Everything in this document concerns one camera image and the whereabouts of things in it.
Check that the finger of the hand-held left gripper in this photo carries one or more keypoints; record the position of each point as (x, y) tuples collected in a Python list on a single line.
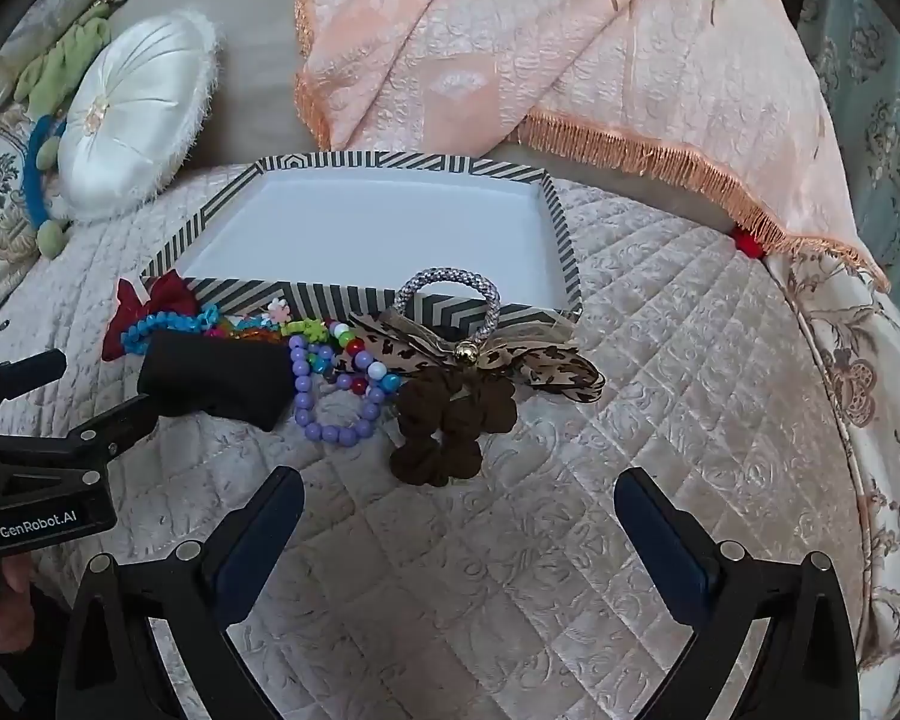
[(112, 427), (22, 379)]

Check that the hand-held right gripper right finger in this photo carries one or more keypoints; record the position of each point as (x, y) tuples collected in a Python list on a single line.
[(667, 555)]

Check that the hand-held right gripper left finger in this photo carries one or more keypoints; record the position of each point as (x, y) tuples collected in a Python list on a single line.
[(262, 540)]

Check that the black cloth headband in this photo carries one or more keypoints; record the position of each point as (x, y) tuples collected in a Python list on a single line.
[(217, 379)]

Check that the red velvet bow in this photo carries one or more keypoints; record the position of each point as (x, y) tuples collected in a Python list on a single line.
[(166, 296)]

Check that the brown scrunchie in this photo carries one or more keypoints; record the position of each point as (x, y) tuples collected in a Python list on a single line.
[(435, 457)]

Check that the leopard print ribbon bow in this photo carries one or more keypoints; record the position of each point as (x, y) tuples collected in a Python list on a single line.
[(562, 375), (401, 349)]

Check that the striped cardboard box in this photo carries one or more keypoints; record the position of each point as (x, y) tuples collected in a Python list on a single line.
[(390, 240)]

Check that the person's left hand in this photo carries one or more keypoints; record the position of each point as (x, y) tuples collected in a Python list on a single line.
[(11, 577)]

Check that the cream quilted bedspread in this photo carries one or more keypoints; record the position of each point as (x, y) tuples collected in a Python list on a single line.
[(645, 390)]

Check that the floral bed skirt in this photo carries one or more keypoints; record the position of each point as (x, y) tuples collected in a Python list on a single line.
[(855, 390)]

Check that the white round satin pillow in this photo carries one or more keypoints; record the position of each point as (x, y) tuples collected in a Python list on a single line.
[(135, 112)]

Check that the green plush toy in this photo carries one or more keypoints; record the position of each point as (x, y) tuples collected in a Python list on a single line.
[(64, 64)]

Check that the small red object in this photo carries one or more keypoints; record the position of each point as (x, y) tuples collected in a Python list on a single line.
[(748, 244)]

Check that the grey floral cloth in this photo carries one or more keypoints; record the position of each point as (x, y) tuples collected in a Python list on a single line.
[(52, 7)]

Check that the beige upholstered headboard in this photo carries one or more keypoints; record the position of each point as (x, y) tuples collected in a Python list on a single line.
[(255, 52)]

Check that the blue floral curtain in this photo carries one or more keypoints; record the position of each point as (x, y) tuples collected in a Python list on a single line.
[(892, 127)]

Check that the peach fringed blanket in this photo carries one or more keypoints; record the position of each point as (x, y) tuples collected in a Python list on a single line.
[(570, 37)]

